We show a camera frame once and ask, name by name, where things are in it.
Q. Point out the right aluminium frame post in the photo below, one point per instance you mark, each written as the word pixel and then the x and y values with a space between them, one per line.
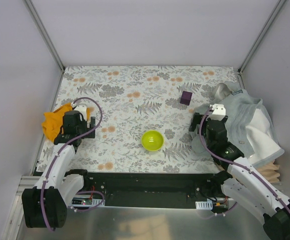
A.
pixel 260 37

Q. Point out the yellow-green bowl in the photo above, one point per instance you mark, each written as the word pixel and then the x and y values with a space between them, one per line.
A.
pixel 152 140

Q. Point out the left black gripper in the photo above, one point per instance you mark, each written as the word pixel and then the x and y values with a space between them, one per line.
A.
pixel 85 131

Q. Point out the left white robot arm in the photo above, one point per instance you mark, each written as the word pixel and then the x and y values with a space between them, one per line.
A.
pixel 45 204

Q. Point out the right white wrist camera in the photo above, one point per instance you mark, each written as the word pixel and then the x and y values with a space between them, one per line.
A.
pixel 217 112

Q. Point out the aluminium frame post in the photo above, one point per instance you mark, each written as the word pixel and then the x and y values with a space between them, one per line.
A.
pixel 44 34
pixel 260 37

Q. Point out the orange cloth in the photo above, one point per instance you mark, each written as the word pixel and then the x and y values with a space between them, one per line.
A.
pixel 54 120

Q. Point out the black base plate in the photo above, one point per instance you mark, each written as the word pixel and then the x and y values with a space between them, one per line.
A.
pixel 151 190

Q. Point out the white towel grey trim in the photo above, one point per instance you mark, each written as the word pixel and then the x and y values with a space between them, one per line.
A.
pixel 261 138

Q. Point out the beige cloth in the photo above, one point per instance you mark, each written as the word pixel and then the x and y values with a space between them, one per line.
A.
pixel 269 172

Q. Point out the floral tablecloth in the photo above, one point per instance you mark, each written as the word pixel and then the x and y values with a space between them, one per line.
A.
pixel 128 101

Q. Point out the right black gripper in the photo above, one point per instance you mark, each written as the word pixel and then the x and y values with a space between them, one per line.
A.
pixel 197 122

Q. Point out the grey sweatshirt cloth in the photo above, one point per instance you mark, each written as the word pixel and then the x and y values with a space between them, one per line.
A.
pixel 240 108

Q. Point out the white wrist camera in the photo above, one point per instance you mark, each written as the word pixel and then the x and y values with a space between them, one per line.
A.
pixel 217 112
pixel 83 109

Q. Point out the left aluminium frame post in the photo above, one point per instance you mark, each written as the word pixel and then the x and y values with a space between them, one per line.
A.
pixel 44 34

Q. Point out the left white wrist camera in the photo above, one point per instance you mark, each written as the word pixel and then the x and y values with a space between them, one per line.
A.
pixel 83 109

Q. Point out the purple cube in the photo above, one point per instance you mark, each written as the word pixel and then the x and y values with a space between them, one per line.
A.
pixel 186 98

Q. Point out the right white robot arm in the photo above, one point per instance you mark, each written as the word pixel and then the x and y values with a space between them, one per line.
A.
pixel 240 181

